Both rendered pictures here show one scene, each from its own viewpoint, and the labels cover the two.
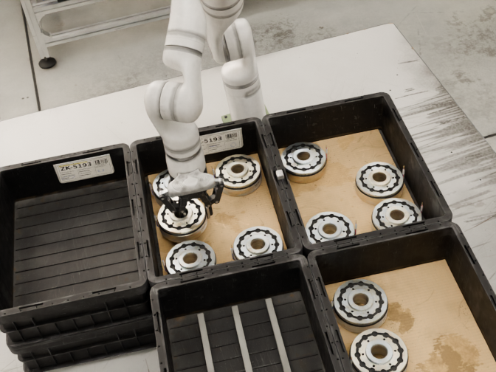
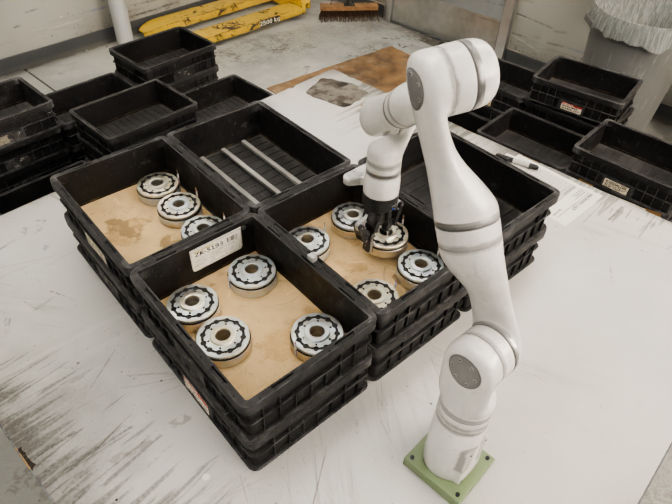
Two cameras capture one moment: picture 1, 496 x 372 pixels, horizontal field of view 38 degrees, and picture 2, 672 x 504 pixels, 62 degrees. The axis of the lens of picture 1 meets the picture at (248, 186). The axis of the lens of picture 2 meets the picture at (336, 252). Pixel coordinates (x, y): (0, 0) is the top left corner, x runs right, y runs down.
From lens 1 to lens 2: 1.82 m
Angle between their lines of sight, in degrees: 84
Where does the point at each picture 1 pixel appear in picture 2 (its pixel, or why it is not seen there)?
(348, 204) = (249, 318)
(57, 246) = not seen: hidden behind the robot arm
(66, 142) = (621, 356)
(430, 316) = (146, 251)
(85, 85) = not seen: outside the picture
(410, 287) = not seen: hidden behind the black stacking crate
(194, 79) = (372, 102)
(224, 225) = (353, 262)
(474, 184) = (124, 488)
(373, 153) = (245, 388)
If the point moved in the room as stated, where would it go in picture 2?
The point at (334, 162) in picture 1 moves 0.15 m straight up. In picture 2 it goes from (286, 360) to (283, 308)
